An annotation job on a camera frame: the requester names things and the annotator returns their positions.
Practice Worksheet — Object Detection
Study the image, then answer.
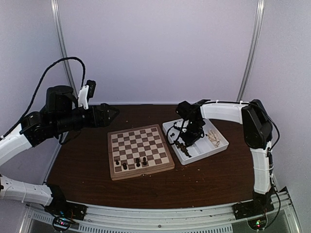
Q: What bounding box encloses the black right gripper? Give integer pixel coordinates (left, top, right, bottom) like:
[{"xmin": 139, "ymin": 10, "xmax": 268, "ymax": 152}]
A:
[{"xmin": 181, "ymin": 119, "xmax": 205, "ymax": 146}]

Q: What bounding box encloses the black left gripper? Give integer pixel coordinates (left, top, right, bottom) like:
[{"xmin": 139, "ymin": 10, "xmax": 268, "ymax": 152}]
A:
[{"xmin": 53, "ymin": 102, "xmax": 120, "ymax": 134}]

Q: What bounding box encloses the dark chess bishop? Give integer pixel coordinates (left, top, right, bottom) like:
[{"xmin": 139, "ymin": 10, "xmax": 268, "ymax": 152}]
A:
[{"xmin": 183, "ymin": 149, "xmax": 191, "ymax": 158}]

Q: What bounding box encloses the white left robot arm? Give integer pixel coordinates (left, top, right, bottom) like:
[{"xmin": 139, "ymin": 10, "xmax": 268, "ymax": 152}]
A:
[{"xmin": 0, "ymin": 81, "xmax": 120, "ymax": 216}]

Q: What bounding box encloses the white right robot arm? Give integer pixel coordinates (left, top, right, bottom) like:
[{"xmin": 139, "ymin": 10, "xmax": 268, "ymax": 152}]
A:
[{"xmin": 176, "ymin": 99, "xmax": 273, "ymax": 215}]

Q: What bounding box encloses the dark chess knight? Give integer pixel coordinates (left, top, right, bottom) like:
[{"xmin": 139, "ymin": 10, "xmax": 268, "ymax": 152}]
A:
[{"xmin": 175, "ymin": 141, "xmax": 187, "ymax": 152}]

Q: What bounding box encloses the pile of white chess pieces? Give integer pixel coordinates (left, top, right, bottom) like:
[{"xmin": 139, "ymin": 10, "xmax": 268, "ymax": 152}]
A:
[{"xmin": 206, "ymin": 130, "xmax": 220, "ymax": 148}]

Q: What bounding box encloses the wooden chess board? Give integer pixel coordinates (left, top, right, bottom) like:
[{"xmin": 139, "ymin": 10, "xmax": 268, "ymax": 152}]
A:
[{"xmin": 107, "ymin": 124, "xmax": 175, "ymax": 181}]

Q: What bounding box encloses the white plastic divided tray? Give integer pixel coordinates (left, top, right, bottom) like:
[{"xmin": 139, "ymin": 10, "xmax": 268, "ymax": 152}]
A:
[{"xmin": 162, "ymin": 119, "xmax": 229, "ymax": 165}]

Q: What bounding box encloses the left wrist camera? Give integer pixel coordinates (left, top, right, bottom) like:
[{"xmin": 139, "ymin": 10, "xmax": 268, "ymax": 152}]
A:
[{"xmin": 78, "ymin": 80, "xmax": 96, "ymax": 110}]

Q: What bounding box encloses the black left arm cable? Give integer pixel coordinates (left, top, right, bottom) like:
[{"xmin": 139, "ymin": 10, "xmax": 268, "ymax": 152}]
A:
[{"xmin": 0, "ymin": 56, "xmax": 86, "ymax": 139}]

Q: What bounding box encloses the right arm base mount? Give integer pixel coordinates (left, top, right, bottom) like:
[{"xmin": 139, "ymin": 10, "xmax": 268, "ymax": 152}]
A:
[{"xmin": 232, "ymin": 191, "xmax": 275, "ymax": 220}]

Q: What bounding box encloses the aluminium front rail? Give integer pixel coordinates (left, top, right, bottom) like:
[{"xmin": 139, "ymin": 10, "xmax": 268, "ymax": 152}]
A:
[{"xmin": 18, "ymin": 191, "xmax": 302, "ymax": 233}]

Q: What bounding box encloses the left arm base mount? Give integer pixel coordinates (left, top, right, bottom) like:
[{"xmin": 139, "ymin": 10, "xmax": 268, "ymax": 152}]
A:
[{"xmin": 45, "ymin": 184, "xmax": 87, "ymax": 220}]

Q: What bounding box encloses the left aluminium frame post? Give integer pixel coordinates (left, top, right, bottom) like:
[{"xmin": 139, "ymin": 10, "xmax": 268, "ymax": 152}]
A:
[{"xmin": 50, "ymin": 0, "xmax": 78, "ymax": 98}]

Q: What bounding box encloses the aluminium frame post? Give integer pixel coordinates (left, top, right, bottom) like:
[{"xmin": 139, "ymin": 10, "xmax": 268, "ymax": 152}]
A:
[
  {"xmin": 236, "ymin": 0, "xmax": 265, "ymax": 101},
  {"xmin": 50, "ymin": 0, "xmax": 78, "ymax": 98}
]

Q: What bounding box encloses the right aluminium frame post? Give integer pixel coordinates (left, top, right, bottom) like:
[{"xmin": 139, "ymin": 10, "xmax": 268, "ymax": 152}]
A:
[{"xmin": 236, "ymin": 0, "xmax": 265, "ymax": 101}]

